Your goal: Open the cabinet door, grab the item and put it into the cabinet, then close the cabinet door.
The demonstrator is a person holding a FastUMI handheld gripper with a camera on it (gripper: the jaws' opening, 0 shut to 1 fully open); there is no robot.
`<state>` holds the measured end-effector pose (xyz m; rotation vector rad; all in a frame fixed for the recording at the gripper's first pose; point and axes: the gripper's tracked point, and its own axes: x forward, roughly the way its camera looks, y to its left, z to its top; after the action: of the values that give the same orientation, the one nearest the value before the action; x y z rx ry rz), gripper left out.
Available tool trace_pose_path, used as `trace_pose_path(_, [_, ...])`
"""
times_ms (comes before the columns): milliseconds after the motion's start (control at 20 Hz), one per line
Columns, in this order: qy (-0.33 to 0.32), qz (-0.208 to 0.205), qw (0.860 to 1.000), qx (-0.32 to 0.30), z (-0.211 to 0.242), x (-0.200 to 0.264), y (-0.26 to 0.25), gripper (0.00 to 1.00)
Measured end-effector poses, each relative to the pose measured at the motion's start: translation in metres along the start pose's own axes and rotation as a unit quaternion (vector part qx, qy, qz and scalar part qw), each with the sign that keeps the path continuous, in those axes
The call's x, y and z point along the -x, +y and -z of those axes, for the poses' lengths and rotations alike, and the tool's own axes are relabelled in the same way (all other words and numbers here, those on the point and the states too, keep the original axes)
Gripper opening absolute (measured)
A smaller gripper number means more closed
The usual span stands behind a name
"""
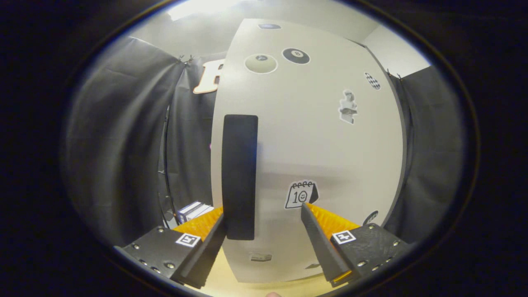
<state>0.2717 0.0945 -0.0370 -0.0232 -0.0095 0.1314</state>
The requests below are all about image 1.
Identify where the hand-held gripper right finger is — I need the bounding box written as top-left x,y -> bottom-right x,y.
300,202 -> 413,287

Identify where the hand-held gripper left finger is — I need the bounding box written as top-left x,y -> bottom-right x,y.
113,205 -> 227,289

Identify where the black door handle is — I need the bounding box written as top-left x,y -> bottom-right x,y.
222,114 -> 259,241

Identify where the black backdrop cloth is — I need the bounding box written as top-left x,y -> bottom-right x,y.
62,36 -> 460,248

